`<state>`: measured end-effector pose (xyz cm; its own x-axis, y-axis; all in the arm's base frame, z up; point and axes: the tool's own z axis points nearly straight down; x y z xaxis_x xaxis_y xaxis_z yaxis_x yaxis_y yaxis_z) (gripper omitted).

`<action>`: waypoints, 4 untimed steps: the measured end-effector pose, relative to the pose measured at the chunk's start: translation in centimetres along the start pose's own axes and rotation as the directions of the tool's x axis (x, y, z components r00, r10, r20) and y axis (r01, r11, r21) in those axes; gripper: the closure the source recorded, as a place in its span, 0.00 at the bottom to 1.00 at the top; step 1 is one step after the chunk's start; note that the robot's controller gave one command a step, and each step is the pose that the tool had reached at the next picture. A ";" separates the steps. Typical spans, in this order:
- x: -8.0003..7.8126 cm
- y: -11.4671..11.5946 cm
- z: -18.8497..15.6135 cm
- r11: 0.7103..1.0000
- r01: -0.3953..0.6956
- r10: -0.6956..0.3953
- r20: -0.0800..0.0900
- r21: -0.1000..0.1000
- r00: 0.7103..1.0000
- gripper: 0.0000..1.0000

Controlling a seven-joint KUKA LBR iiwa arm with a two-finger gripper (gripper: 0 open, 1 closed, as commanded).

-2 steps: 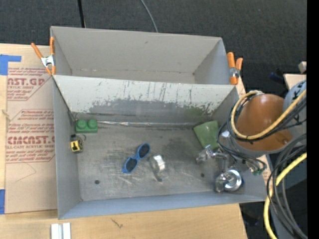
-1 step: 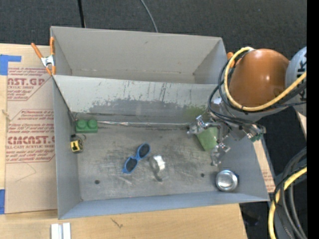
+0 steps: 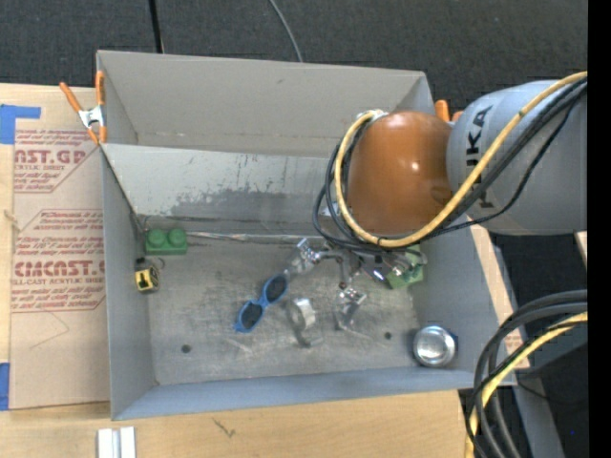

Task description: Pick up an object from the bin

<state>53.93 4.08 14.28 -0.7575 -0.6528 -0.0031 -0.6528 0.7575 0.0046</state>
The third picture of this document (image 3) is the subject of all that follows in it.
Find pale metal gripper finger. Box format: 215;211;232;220
284;237;323;278
333;286;369;332

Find blue sunglasses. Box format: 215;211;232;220
233;273;291;334

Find silver metal can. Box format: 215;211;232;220
411;324;459;369

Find grey metal bin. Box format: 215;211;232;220
95;49;519;422

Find green toy brick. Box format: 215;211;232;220
144;227;189;257

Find yellow and black tape measure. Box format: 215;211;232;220
134;257;161;294

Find brown cardboard board, red print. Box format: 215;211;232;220
0;82;114;412

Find silver ring-shaped thing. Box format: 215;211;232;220
284;296;325;349

